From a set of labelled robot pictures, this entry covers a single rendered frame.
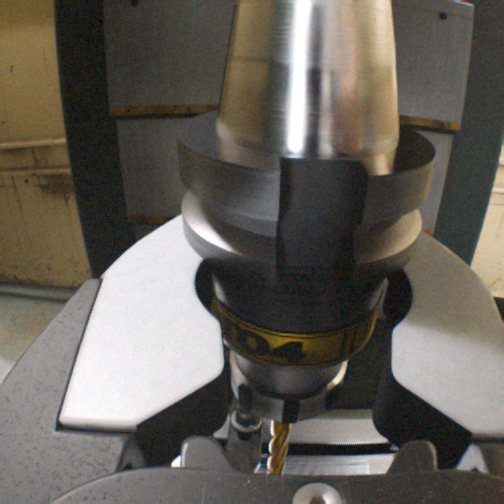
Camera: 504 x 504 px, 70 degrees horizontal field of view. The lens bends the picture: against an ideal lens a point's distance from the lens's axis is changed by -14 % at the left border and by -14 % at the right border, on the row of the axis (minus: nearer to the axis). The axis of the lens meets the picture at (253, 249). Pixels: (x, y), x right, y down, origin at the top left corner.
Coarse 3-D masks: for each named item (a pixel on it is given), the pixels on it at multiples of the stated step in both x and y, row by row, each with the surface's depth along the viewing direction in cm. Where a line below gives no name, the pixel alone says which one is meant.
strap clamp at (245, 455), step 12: (240, 408) 37; (240, 420) 37; (252, 420) 37; (228, 432) 37; (240, 432) 40; (252, 432) 46; (228, 444) 36; (240, 444) 36; (252, 444) 36; (228, 456) 36; (240, 456) 36; (252, 456) 36; (240, 468) 35; (252, 468) 35
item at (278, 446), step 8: (272, 424) 16; (280, 424) 15; (288, 424) 15; (272, 432) 16; (280, 432) 16; (288, 432) 16; (272, 440) 16; (280, 440) 16; (272, 448) 17; (280, 448) 16; (272, 456) 17; (280, 456) 17; (272, 464) 17; (280, 464) 17; (272, 472) 18; (280, 472) 18
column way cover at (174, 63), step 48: (144, 0) 44; (192, 0) 43; (432, 0) 41; (144, 48) 47; (192, 48) 47; (432, 48) 44; (144, 96) 50; (192, 96) 50; (432, 96) 47; (144, 144) 55; (144, 192) 58; (432, 192) 55; (384, 288) 65
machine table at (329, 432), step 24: (216, 432) 49; (264, 432) 49; (312, 432) 49; (336, 432) 49; (360, 432) 49; (288, 456) 46; (312, 456) 46; (336, 456) 46; (360, 456) 46; (384, 456) 45
